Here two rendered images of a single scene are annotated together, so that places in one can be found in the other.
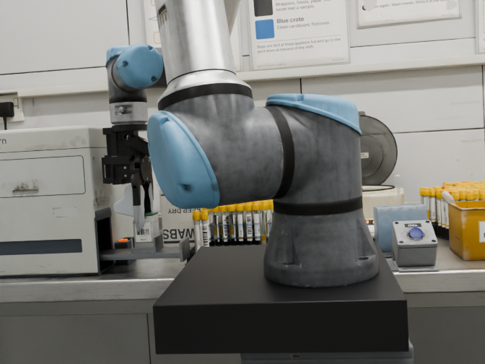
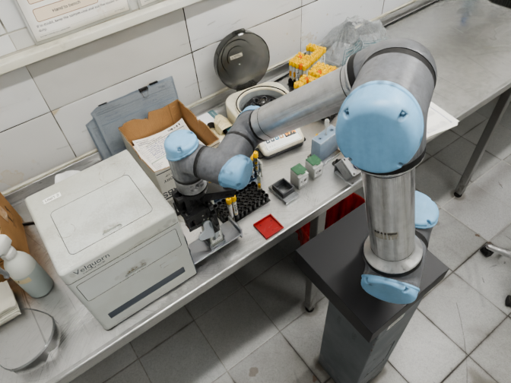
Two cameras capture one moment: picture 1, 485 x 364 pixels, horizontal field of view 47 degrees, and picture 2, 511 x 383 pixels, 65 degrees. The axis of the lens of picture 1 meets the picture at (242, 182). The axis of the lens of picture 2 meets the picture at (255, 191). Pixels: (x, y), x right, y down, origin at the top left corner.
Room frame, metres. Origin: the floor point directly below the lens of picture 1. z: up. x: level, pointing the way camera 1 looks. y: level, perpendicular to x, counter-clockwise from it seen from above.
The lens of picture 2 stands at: (0.52, 0.52, 1.89)
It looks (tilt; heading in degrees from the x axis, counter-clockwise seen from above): 49 degrees down; 321
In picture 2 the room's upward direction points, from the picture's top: 5 degrees counter-clockwise
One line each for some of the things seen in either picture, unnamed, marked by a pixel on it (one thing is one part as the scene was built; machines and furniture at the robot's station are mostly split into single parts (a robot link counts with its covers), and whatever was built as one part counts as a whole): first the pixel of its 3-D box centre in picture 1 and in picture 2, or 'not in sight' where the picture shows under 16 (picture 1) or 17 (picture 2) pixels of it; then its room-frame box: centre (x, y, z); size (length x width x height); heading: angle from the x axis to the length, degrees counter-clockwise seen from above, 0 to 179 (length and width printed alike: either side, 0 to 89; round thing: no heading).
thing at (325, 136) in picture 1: (309, 145); (406, 221); (0.72, -0.09, 1.11); 0.13 x 0.12 x 0.14; 112
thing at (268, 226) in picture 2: not in sight; (268, 226); (1.07, 0.04, 0.88); 0.07 x 0.07 x 0.01; 83
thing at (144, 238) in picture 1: (146, 230); (211, 232); (1.13, 0.20, 0.96); 0.05 x 0.04 x 0.06; 173
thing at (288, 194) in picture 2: not in sight; (283, 189); (1.13, -0.09, 0.89); 0.09 x 0.05 x 0.04; 175
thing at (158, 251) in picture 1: (136, 248); (207, 242); (1.13, 0.22, 0.92); 0.21 x 0.07 x 0.05; 83
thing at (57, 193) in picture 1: (63, 197); (121, 236); (1.25, 0.40, 1.03); 0.31 x 0.27 x 0.30; 83
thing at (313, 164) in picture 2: not in sight; (313, 167); (1.12, -0.23, 0.91); 0.05 x 0.04 x 0.07; 173
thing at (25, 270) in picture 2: not in sight; (18, 270); (1.38, 0.65, 1.00); 0.09 x 0.08 x 0.24; 173
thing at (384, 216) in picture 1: (400, 230); (325, 145); (1.15, -0.32, 0.92); 0.10 x 0.07 x 0.10; 89
